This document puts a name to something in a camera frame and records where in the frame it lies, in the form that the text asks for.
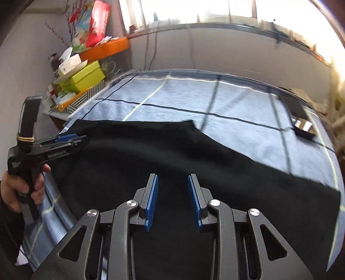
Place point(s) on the white plastic hanger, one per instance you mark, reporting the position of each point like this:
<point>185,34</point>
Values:
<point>113,70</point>

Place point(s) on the window frame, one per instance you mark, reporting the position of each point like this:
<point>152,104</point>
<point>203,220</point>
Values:
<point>215,13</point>

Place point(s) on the person's left hand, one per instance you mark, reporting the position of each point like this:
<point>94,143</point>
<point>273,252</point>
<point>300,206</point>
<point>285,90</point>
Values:
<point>12,188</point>

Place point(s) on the black white striped box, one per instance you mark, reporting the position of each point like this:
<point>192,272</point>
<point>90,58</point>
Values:
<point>89,93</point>

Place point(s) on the dry flower branches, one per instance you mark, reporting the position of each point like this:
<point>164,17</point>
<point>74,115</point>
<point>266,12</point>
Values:
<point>62,29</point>

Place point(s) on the green white printed carton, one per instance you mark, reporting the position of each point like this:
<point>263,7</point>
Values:
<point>80,29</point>

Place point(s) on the black pants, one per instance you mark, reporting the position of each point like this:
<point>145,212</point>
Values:
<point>161,150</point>

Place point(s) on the red carton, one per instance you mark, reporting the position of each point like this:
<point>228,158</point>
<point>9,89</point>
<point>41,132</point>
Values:
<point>98,24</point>

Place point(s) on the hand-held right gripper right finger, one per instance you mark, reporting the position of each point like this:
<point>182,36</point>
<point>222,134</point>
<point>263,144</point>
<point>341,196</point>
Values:
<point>194,204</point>

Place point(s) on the black smartphone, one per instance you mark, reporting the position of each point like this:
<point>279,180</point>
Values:
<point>299,113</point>

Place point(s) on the orange box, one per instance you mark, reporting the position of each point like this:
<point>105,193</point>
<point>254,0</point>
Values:
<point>105,48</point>

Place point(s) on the wooden bedside table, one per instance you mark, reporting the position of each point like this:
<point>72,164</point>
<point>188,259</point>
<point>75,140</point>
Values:
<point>60,121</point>

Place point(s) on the white plate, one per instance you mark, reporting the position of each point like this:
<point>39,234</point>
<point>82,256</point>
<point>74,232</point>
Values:
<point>78,67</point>

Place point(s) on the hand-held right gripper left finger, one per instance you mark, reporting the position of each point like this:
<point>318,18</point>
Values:
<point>151,204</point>

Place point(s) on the white tissue box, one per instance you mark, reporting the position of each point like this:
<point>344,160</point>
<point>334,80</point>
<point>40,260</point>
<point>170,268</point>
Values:
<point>68,64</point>

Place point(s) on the blue plaid blanket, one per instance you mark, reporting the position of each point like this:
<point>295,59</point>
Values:
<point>242,102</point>

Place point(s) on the orange plastic shoehorn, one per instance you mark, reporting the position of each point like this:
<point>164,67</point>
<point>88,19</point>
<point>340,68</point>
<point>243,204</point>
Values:
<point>67,103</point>

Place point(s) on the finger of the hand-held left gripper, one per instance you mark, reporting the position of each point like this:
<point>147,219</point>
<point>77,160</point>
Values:
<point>66,138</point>
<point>78,142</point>

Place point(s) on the lime green box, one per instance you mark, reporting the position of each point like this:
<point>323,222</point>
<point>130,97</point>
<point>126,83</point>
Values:
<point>83,78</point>

